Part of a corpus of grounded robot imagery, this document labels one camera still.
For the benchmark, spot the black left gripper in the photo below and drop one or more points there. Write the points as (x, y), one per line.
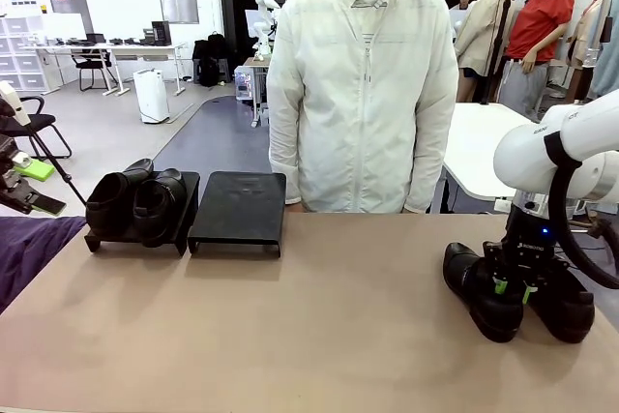
(7, 166)

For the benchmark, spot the black tripod with knob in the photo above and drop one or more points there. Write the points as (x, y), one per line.
(67, 177)

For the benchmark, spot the white air purifier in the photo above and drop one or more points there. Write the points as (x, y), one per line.
(151, 94)

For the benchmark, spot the black computer tower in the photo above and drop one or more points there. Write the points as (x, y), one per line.
(160, 31)

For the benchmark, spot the person in white jacket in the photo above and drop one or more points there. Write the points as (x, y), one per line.
(362, 94)

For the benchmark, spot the black cantilever chair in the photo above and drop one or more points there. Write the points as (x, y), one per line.
(34, 123)

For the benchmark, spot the person's left hand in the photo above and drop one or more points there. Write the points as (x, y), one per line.
(412, 210)

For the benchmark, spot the purple cloth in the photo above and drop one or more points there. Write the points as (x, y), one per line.
(29, 248)

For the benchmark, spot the dark gray floor mat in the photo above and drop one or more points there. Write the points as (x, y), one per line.
(217, 132)

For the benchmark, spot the black metal shoe stand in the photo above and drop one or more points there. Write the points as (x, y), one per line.
(242, 210)
(116, 242)

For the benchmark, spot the lit computer case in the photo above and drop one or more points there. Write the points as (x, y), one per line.
(243, 81)

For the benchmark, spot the person's left forearm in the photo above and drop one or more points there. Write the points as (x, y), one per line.
(433, 156)

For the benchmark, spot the black backpack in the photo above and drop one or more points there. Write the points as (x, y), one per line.
(215, 45)

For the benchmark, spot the light blue hanging garment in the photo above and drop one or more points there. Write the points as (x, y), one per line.
(609, 65)

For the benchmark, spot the person's right forearm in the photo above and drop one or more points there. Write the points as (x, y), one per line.
(283, 156)

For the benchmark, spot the white drawer cabinet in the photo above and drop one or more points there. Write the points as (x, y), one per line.
(19, 55)

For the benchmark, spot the beige hanging garment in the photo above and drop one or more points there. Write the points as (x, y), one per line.
(582, 31)

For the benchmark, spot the black heeled leather shoe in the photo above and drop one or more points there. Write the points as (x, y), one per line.
(111, 205)
(159, 210)

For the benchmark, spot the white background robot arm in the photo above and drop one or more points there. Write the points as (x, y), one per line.
(265, 21)

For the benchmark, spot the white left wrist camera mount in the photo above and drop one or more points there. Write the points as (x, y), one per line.
(10, 102)

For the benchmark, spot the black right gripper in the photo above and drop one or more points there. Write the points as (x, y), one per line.
(529, 244)

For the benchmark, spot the person's right hand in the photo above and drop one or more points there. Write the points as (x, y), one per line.
(293, 200)

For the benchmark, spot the black office chair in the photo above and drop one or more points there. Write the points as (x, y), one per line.
(92, 65)

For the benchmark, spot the gray board with red sign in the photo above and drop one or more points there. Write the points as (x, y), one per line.
(70, 2)

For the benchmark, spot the white office desk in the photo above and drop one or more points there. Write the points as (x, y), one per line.
(155, 45)
(72, 47)

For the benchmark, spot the large white table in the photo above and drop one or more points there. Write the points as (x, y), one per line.
(479, 142)

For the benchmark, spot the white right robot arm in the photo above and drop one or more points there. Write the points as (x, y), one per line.
(532, 152)

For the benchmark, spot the tall black camera tripod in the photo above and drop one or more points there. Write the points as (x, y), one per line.
(498, 45)

